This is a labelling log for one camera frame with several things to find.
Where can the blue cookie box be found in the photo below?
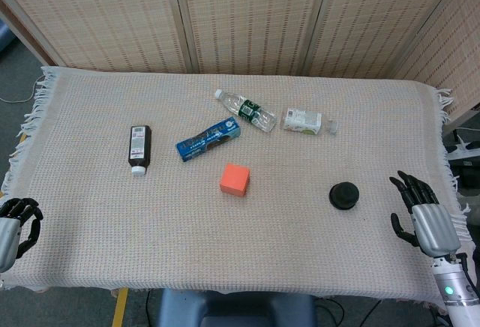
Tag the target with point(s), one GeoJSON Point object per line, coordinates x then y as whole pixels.
{"type": "Point", "coordinates": [208, 139]}

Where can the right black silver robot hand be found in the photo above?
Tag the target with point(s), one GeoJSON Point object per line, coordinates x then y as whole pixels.
{"type": "Point", "coordinates": [435, 225]}

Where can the black box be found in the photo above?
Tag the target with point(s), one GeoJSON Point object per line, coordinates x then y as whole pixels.
{"type": "Point", "coordinates": [468, 177]}

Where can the clear bottle white lime label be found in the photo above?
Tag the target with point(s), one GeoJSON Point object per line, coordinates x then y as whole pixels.
{"type": "Point", "coordinates": [302, 120]}

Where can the bamboo folding screen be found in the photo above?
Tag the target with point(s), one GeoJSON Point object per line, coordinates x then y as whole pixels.
{"type": "Point", "coordinates": [255, 15]}

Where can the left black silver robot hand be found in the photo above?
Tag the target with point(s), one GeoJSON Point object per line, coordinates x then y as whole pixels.
{"type": "Point", "coordinates": [9, 233]}

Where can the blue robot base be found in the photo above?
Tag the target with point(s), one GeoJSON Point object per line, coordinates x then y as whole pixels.
{"type": "Point", "coordinates": [236, 308]}

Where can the orange cube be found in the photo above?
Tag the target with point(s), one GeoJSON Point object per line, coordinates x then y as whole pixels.
{"type": "Point", "coordinates": [234, 179]}

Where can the dark brown bottle white cap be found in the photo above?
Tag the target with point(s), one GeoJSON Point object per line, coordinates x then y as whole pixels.
{"type": "Point", "coordinates": [139, 147]}

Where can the clear water bottle green label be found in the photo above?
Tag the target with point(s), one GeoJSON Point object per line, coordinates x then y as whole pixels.
{"type": "Point", "coordinates": [247, 109]}

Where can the beige waffle fringed tablecloth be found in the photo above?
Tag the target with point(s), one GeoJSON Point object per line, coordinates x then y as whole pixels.
{"type": "Point", "coordinates": [240, 237]}

